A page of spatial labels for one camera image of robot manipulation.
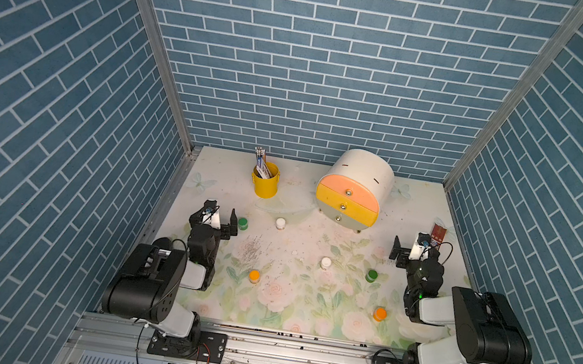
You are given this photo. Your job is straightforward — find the pencils in cup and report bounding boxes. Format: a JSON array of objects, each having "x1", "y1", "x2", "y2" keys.
[{"x1": 255, "y1": 147, "x2": 274, "y2": 180}]

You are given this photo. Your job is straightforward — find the white round drawer cabinet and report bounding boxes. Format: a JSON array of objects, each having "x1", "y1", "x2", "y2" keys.
[{"x1": 320, "y1": 148, "x2": 395, "y2": 216}]

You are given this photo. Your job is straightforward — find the green paint can left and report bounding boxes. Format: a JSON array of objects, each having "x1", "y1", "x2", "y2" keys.
[{"x1": 238, "y1": 217, "x2": 249, "y2": 231}]

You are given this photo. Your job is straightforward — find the pink orange top drawer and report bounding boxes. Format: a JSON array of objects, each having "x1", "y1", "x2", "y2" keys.
[{"x1": 319, "y1": 174, "x2": 380, "y2": 213}]

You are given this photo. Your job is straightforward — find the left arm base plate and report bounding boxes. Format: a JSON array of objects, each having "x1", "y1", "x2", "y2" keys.
[{"x1": 147, "y1": 331, "x2": 228, "y2": 364}]

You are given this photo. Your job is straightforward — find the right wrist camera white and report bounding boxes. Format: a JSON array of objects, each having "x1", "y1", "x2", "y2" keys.
[{"x1": 408, "y1": 232, "x2": 432, "y2": 262}]

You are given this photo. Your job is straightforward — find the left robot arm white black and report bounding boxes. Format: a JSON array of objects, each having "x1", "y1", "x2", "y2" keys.
[{"x1": 101, "y1": 199, "x2": 239, "y2": 345}]

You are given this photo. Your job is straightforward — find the floral table mat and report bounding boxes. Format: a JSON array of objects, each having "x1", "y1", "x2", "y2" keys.
[{"x1": 157, "y1": 147, "x2": 470, "y2": 349}]

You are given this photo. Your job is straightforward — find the green paint can right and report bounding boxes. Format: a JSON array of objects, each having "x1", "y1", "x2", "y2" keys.
[{"x1": 365, "y1": 269, "x2": 378, "y2": 283}]

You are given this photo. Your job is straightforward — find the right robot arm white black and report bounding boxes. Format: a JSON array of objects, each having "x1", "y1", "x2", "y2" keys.
[{"x1": 390, "y1": 233, "x2": 533, "y2": 364}]

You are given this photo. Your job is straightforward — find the yellow drawer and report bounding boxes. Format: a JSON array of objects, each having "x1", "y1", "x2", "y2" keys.
[{"x1": 316, "y1": 184, "x2": 358, "y2": 210}]

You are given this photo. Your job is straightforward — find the yellow pencil cup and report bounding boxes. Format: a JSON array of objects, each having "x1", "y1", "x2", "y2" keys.
[{"x1": 252, "y1": 162, "x2": 280, "y2": 199}]

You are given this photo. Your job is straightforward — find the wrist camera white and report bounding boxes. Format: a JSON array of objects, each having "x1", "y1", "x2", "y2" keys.
[
  {"x1": 202, "y1": 208, "x2": 221, "y2": 230},
  {"x1": 408, "y1": 232, "x2": 432, "y2": 262}
]

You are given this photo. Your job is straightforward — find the red small box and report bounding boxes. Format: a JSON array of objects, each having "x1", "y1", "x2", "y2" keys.
[{"x1": 431, "y1": 224, "x2": 447, "y2": 247}]

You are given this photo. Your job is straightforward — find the white paint can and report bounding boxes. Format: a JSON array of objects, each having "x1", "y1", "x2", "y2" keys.
[
  {"x1": 320, "y1": 257, "x2": 332, "y2": 270},
  {"x1": 275, "y1": 217, "x2": 287, "y2": 231}
]

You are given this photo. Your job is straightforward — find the grey bottom drawer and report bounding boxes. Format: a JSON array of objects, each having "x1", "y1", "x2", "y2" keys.
[{"x1": 317, "y1": 199, "x2": 379, "y2": 232}]

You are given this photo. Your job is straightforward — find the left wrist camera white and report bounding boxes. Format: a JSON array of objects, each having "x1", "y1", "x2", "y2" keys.
[{"x1": 202, "y1": 208, "x2": 221, "y2": 230}]

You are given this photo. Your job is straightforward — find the orange paint can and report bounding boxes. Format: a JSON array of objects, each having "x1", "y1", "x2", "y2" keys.
[
  {"x1": 372, "y1": 307, "x2": 388, "y2": 322},
  {"x1": 248, "y1": 270, "x2": 261, "y2": 284}
]

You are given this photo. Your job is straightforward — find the green paint can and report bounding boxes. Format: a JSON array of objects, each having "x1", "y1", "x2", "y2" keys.
[
  {"x1": 238, "y1": 217, "x2": 249, "y2": 231},
  {"x1": 365, "y1": 269, "x2": 378, "y2": 283}
]

